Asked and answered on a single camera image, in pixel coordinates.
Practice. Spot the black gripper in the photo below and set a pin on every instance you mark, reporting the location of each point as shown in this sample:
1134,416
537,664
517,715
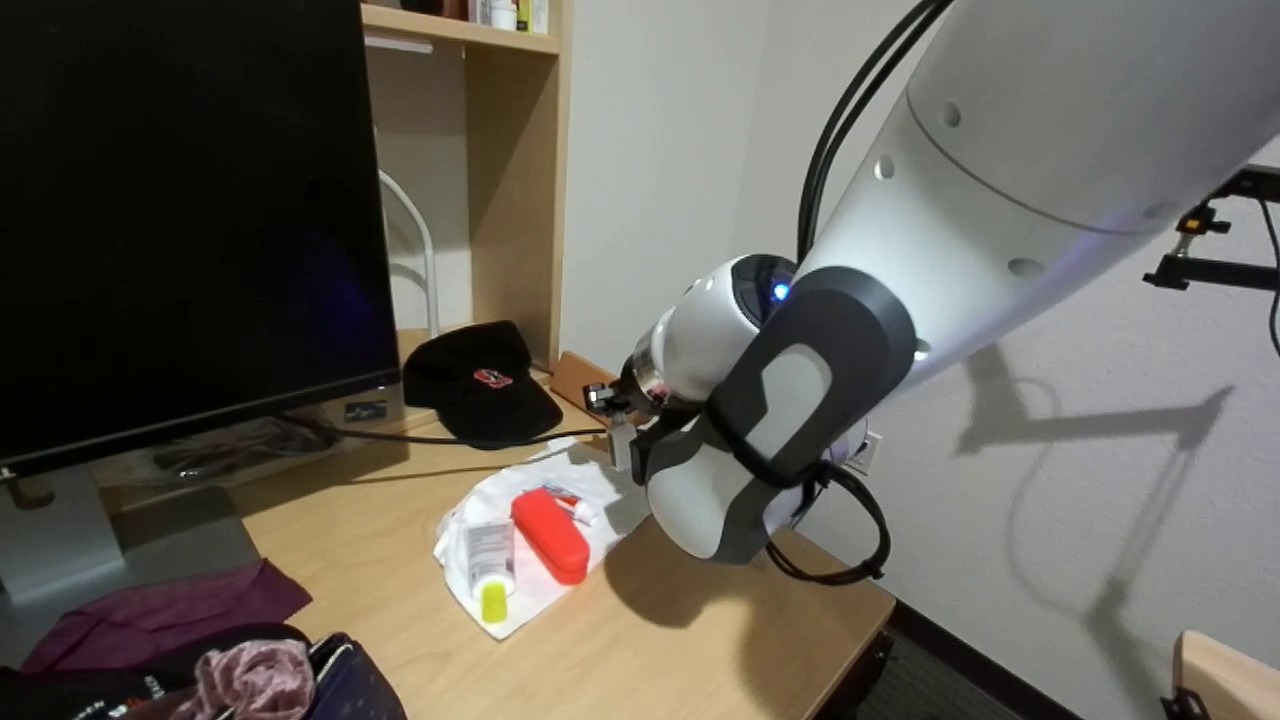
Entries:
650,445

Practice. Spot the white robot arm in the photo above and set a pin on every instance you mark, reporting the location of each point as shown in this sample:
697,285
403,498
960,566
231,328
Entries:
1012,175

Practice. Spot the red case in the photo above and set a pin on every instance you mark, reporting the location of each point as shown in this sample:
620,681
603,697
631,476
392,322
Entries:
549,532

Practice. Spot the black cap red logo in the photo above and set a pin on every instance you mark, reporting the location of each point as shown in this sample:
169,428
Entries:
474,395

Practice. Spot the white tube yellow cap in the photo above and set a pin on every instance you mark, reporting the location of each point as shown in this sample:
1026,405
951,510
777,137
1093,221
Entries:
489,560

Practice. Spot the white cloth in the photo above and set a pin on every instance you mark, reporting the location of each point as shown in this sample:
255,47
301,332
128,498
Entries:
452,540

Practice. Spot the small blue object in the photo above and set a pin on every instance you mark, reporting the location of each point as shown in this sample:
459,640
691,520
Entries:
365,408

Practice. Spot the white gooseneck lamp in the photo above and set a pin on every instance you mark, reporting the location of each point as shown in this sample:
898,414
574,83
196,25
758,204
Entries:
423,243

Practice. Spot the wooden desk hutch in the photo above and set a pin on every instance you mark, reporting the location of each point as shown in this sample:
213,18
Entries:
514,162

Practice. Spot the yellow green container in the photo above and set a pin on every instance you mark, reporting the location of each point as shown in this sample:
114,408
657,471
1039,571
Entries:
535,12

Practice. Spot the pink fabric bundle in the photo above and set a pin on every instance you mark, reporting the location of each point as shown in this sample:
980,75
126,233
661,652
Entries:
255,675

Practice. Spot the small white container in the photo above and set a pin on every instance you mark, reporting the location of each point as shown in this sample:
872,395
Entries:
502,12

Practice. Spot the maroon cloth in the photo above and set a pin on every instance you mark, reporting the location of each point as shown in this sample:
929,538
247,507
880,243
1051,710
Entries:
160,613

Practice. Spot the black monitor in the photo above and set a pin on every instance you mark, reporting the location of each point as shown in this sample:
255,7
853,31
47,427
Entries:
172,201

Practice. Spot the grey monitor stand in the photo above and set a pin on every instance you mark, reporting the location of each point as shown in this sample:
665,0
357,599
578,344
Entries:
81,532

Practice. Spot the white wall outlet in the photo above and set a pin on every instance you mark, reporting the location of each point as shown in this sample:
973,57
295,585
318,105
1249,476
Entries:
865,449

